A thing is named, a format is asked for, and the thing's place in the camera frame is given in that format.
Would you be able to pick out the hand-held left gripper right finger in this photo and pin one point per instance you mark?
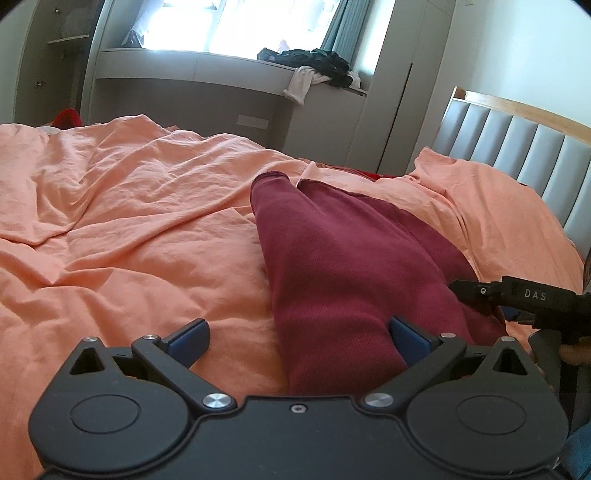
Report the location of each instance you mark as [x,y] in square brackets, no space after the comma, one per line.
[406,339]

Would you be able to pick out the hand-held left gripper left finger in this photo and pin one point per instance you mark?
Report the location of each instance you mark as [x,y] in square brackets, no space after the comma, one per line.
[191,340]

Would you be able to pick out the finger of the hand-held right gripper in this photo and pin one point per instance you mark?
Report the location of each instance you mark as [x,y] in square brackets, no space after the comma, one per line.
[471,293]

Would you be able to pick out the maroon knit garment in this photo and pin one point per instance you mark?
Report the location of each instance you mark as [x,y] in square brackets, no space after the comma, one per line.
[351,277]

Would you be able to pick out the pile of dark clothes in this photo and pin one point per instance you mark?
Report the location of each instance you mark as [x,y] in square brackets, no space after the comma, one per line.
[318,62]

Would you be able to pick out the person's right hand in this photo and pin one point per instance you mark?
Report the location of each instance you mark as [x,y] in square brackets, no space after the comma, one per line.
[575,354]

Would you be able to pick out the orange duvet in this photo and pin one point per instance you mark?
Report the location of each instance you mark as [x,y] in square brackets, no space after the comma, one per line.
[138,221]

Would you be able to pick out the grey padded headboard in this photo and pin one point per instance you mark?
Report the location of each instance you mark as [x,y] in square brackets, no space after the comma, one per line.
[517,143]

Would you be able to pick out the person's blue trousers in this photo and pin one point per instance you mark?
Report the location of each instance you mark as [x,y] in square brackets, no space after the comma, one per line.
[577,454]

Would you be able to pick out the tall beige closet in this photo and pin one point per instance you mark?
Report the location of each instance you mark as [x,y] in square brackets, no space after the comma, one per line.
[406,87]

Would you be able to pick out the beige window seat cabinet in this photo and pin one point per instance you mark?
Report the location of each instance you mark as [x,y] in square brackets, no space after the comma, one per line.
[194,92]

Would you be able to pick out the red cloth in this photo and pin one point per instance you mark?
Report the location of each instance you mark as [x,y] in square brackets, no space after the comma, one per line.
[67,118]

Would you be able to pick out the white garment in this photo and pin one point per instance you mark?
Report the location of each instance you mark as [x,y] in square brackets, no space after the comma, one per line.
[302,84]

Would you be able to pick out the blue-grey curtain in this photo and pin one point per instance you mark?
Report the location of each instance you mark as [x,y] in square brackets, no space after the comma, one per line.
[355,27]

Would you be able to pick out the open beige wardrobe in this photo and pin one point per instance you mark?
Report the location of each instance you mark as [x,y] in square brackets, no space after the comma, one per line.
[51,60]

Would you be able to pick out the window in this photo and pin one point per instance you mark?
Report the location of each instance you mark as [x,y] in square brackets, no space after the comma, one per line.
[221,27]

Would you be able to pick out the white wall socket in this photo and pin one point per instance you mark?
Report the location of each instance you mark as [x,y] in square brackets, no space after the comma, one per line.
[252,122]

